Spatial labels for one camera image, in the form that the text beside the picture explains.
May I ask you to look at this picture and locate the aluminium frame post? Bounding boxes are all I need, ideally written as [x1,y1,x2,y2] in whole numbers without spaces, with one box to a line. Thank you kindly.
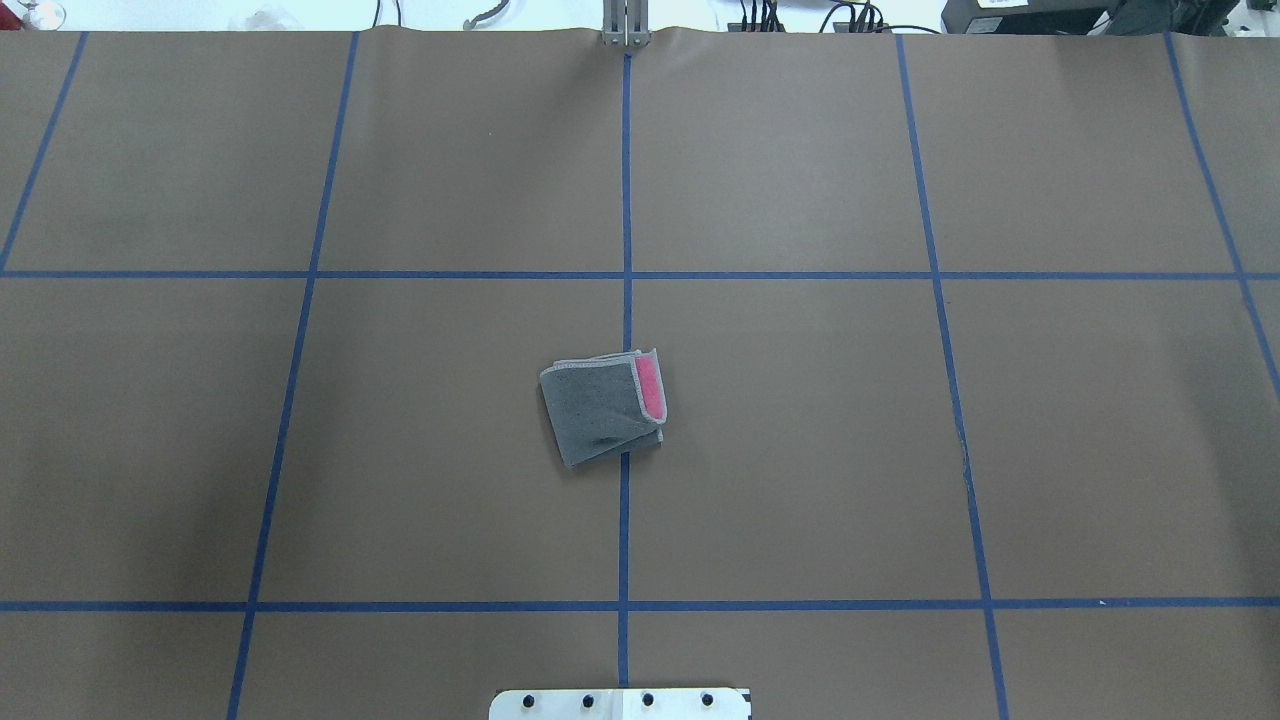
[602,0,652,49]

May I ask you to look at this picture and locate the black printer box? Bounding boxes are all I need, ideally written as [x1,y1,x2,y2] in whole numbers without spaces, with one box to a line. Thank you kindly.
[940,1,1116,36]

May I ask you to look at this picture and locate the pink square towel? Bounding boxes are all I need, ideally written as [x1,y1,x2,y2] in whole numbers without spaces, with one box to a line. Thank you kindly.
[538,348,668,468]

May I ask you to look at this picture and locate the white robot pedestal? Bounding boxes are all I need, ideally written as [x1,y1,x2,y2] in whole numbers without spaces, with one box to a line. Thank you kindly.
[488,687,753,719]

